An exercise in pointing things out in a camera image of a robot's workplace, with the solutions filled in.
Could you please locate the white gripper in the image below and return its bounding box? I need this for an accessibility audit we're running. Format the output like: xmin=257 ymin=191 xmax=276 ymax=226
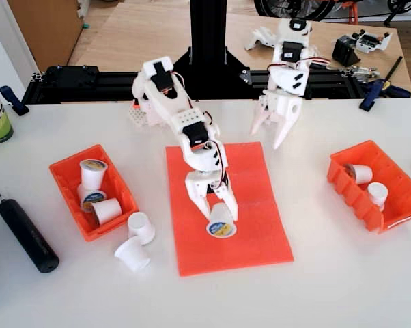
xmin=249 ymin=88 xmax=304 ymax=150
xmin=184 ymin=169 xmax=240 ymax=223

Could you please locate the blue lid white coffee pod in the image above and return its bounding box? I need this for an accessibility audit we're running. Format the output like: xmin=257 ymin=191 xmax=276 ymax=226
xmin=205 ymin=202 xmax=238 ymax=239
xmin=79 ymin=159 xmax=109 ymax=191
xmin=76 ymin=184 xmax=107 ymax=213
xmin=89 ymin=197 xmax=122 ymax=226

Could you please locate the orange foam mat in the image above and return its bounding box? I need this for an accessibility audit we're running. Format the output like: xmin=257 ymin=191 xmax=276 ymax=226
xmin=165 ymin=141 xmax=295 ymax=277

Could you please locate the red lid white coffee pod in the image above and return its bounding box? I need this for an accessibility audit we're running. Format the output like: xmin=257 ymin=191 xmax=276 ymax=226
xmin=366 ymin=182 xmax=389 ymax=213
xmin=126 ymin=211 xmax=157 ymax=246
xmin=343 ymin=163 xmax=373 ymax=185

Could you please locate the orange plastic bin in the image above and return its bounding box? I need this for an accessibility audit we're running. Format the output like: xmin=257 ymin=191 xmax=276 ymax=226
xmin=48 ymin=143 xmax=140 ymax=243

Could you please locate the orange bin with white label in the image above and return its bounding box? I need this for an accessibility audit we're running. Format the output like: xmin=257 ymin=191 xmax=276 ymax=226
xmin=326 ymin=139 xmax=411 ymax=235

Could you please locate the clear bag of screws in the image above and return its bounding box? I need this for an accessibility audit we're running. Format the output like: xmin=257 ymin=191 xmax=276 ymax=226
xmin=307 ymin=46 xmax=324 ymax=64

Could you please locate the white printed robot part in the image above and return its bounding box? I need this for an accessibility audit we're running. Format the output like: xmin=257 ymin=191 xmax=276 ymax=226
xmin=243 ymin=26 xmax=278 ymax=51

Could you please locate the black printed part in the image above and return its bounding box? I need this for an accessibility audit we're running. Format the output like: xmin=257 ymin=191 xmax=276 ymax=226
xmin=331 ymin=38 xmax=362 ymax=68

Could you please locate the metal clamp tool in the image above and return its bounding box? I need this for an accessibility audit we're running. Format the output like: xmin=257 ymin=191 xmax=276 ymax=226
xmin=341 ymin=64 xmax=380 ymax=85

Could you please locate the blue bar clamp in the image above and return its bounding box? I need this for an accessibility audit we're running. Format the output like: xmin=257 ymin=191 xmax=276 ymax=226
xmin=358 ymin=55 xmax=411 ymax=112
xmin=0 ymin=85 xmax=31 ymax=117

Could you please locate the black bicycle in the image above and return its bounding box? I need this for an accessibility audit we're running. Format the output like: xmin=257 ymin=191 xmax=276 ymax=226
xmin=253 ymin=0 xmax=411 ymax=27

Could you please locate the white device with circuit board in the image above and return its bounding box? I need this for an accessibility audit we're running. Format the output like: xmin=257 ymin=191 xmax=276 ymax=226
xmin=340 ymin=29 xmax=393 ymax=54

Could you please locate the wooden table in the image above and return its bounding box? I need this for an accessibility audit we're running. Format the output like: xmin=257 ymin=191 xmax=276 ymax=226
xmin=67 ymin=2 xmax=411 ymax=103

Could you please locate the black electric screwdriver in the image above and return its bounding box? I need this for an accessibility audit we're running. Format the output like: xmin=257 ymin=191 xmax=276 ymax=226
xmin=0 ymin=186 xmax=60 ymax=274

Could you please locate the black plastic mounting block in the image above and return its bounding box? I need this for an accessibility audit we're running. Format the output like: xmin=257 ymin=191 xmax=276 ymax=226
xmin=43 ymin=64 xmax=100 ymax=90

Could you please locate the white crumpled sheet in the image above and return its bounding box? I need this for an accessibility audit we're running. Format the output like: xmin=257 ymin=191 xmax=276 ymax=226
xmin=76 ymin=0 xmax=90 ymax=20

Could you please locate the brown wooden cabinet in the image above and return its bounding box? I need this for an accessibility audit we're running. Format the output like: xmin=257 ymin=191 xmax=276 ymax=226
xmin=6 ymin=0 xmax=85 ymax=73

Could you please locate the black aluminium frame post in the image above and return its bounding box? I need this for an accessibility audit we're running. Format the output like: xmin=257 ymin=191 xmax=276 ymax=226
xmin=171 ymin=0 xmax=251 ymax=74

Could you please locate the orange metal post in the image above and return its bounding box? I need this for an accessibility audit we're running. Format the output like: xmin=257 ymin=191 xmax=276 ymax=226
xmin=348 ymin=0 xmax=360 ymax=24

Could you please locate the black aluminium frame rail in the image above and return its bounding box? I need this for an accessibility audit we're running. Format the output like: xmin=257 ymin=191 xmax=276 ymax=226
xmin=20 ymin=68 xmax=367 ymax=105

